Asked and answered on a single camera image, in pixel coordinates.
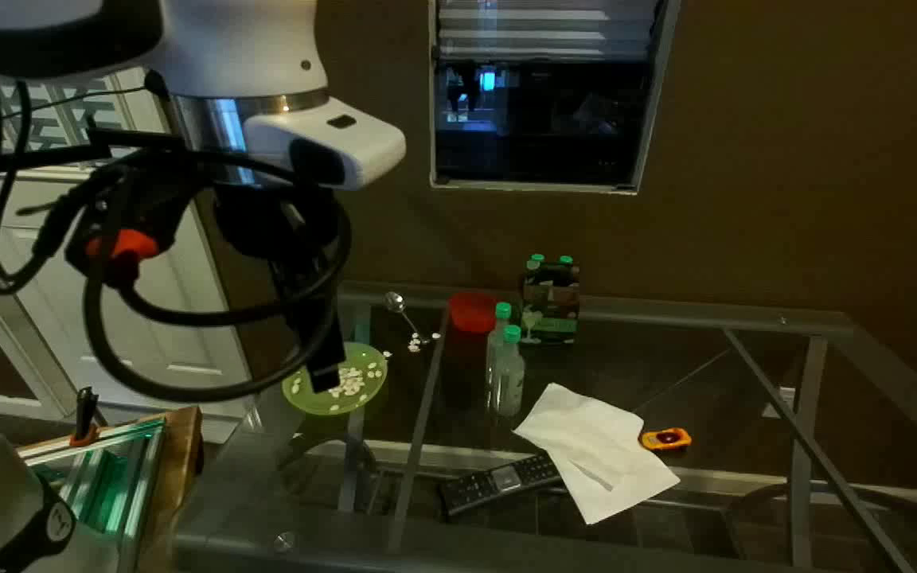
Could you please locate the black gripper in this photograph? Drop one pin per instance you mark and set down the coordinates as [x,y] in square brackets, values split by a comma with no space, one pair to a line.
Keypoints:
[300,239]

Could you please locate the orange toy car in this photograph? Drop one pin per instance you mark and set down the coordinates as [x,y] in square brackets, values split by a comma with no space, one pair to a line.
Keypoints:
[666,441]

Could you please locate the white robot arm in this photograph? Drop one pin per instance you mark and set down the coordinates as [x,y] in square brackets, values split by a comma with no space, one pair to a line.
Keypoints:
[253,125]

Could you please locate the green plate with pills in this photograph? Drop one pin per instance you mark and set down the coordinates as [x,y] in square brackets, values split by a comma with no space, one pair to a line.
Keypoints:
[359,376]

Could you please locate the red plastic cup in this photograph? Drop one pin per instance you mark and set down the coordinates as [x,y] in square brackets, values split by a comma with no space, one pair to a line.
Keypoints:
[473,313]

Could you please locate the white panel door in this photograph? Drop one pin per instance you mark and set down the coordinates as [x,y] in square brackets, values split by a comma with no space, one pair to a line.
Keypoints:
[180,279]

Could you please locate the clear bottle green cap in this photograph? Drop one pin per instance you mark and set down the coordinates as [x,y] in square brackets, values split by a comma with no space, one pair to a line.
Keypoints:
[503,363]

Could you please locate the window with blinds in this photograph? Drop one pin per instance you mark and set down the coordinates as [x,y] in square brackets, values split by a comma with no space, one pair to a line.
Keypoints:
[545,95]

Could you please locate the green glass shelf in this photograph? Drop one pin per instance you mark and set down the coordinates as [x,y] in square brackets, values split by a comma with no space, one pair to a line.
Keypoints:
[128,485]

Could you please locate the black remote control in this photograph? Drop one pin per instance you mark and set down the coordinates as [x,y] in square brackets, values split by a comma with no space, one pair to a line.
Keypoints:
[481,490]

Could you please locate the white paper napkin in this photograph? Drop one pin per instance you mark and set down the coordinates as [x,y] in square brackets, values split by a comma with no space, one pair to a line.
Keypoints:
[596,453]

